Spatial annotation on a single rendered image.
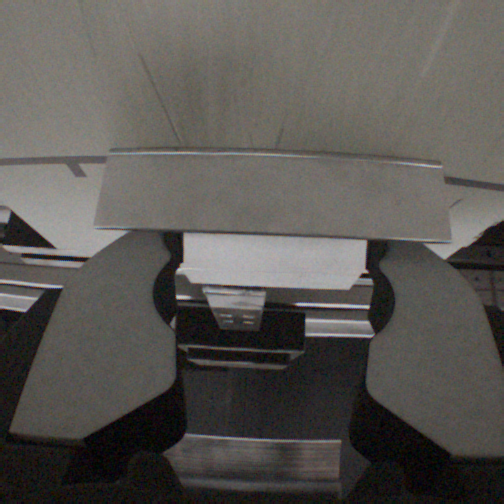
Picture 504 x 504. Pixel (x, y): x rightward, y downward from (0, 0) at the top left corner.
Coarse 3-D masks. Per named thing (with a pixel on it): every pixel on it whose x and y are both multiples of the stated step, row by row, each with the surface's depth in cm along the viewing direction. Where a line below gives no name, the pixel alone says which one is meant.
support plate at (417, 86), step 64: (0, 0) 5; (64, 0) 5; (128, 0) 6; (192, 0) 6; (256, 0) 6; (320, 0) 6; (384, 0) 5; (448, 0) 5; (0, 64) 7; (64, 64) 7; (128, 64) 7; (192, 64) 7; (256, 64) 7; (320, 64) 7; (384, 64) 7; (448, 64) 6; (0, 128) 9; (64, 128) 9; (128, 128) 9; (192, 128) 9; (256, 128) 9; (320, 128) 9; (384, 128) 9; (448, 128) 8; (0, 192) 13; (64, 192) 13; (448, 192) 11; (448, 256) 17
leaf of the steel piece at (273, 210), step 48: (144, 192) 10; (192, 192) 9; (240, 192) 9; (288, 192) 9; (336, 192) 9; (384, 192) 9; (432, 192) 9; (192, 240) 16; (240, 240) 15; (288, 240) 15; (336, 240) 15; (384, 240) 9; (432, 240) 9
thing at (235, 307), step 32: (224, 288) 23; (256, 288) 23; (192, 320) 37; (224, 320) 32; (256, 320) 31; (288, 320) 37; (192, 352) 37; (224, 352) 37; (256, 352) 37; (288, 352) 37
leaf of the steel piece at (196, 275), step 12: (192, 276) 21; (204, 276) 21; (216, 276) 21; (228, 276) 20; (240, 276) 20; (252, 276) 20; (264, 276) 20; (276, 276) 20; (288, 276) 20; (300, 276) 20; (312, 276) 20; (324, 276) 20; (336, 276) 19; (348, 276) 19; (324, 288) 22; (336, 288) 22; (348, 288) 22
